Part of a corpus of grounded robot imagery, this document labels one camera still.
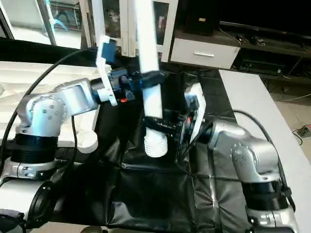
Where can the white flat sheet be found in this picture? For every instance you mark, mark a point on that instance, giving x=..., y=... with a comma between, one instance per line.
x=262, y=107

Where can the white plastic table leg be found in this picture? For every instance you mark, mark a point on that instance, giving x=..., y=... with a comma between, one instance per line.
x=148, y=43
x=98, y=22

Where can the white plastic table top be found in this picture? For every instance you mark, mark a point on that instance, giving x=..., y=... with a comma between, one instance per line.
x=29, y=77

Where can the white glass door cabinet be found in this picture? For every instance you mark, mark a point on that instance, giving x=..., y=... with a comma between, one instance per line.
x=165, y=24

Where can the white drawer unit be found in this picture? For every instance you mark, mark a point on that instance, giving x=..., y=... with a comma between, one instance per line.
x=204, y=52

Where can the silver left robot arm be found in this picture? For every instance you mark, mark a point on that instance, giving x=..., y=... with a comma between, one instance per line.
x=48, y=107

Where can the colourful background box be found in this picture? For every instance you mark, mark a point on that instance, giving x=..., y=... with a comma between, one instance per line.
x=60, y=17

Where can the black work surface mat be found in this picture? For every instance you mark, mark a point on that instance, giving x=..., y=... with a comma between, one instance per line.
x=160, y=194

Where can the black equipment box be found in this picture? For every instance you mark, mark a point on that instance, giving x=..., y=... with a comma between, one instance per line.
x=200, y=17

